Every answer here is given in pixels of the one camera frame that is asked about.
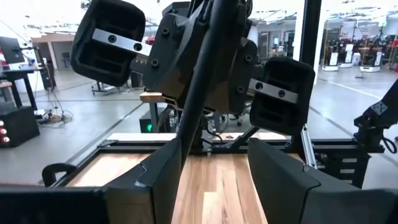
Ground black aluminium table frame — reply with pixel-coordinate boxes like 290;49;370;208
39;124;386;190

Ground black office desk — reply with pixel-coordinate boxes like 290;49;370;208
0;65;45;110

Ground wooden background table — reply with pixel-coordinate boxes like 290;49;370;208
139;91;175;104

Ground black vertical rig post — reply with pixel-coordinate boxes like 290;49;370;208
298;0;323;141

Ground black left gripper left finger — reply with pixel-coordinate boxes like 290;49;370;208
102;138;183;224

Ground white background robot station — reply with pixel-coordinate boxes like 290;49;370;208
359;51;384;73
322;52;340;72

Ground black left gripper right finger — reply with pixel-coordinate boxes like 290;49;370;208
248;138;398;224

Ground black box with red buttons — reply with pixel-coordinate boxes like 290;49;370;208
0;105;41;147

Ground black computer monitor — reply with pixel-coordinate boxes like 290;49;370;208
0;36;26;65

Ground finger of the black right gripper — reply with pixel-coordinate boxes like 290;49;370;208
70;0;147;88
248;55;317;137

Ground floor cable bundle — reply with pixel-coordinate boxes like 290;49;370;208
35;88;75;129

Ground black frame clamp handle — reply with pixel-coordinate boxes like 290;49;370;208
41;162;78;187

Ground black computer tower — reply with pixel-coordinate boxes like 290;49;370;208
139;105;170;134

